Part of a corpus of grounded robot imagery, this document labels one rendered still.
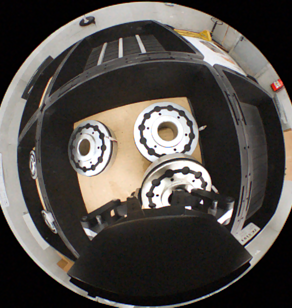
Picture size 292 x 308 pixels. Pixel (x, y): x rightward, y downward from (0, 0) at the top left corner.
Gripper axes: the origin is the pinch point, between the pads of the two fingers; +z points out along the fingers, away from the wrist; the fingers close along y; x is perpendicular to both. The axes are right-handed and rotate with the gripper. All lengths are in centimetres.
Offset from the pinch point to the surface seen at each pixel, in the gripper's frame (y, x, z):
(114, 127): -5.9, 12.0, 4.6
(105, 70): -3.7, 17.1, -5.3
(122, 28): -2, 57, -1
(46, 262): -290, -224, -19
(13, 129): -327, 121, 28
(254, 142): 29.8, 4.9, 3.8
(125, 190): -5.5, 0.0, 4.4
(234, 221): 10.1, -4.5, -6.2
